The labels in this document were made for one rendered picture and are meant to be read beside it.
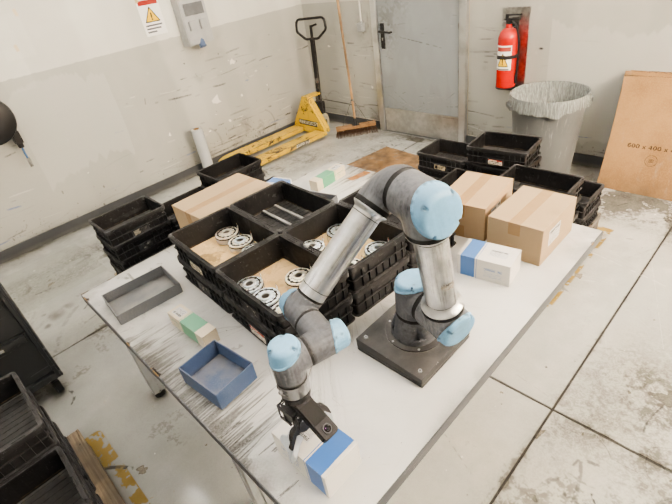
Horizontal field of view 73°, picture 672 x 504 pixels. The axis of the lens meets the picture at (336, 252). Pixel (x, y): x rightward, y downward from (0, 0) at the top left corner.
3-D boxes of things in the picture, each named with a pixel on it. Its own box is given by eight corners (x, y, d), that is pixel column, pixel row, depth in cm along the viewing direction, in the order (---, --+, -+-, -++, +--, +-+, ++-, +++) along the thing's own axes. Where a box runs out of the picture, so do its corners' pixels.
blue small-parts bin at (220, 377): (257, 377, 148) (252, 362, 144) (222, 410, 139) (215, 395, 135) (219, 353, 159) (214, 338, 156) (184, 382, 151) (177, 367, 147)
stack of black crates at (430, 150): (484, 189, 344) (486, 146, 325) (463, 205, 328) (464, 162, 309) (439, 178, 369) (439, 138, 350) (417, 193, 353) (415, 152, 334)
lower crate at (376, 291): (412, 280, 178) (411, 255, 171) (358, 321, 163) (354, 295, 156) (343, 246, 204) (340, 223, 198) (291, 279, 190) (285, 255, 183)
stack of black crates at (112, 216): (167, 248, 337) (144, 194, 313) (187, 261, 318) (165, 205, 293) (115, 276, 316) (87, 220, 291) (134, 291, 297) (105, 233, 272)
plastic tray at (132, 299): (121, 325, 180) (116, 316, 177) (106, 304, 194) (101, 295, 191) (183, 291, 193) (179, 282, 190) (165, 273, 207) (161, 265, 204)
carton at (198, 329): (220, 339, 165) (215, 327, 162) (206, 350, 162) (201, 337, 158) (185, 314, 180) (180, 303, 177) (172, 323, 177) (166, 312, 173)
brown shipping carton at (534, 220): (539, 266, 174) (543, 231, 165) (486, 249, 187) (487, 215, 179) (571, 230, 190) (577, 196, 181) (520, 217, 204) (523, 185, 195)
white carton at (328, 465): (361, 462, 119) (357, 442, 114) (330, 498, 112) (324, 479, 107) (309, 421, 131) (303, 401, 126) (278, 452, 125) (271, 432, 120)
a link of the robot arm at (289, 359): (308, 344, 99) (273, 363, 95) (316, 378, 105) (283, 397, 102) (292, 325, 104) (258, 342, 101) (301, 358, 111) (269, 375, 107)
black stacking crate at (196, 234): (285, 257, 183) (279, 234, 177) (222, 295, 169) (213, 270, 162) (234, 228, 210) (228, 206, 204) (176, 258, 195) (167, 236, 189)
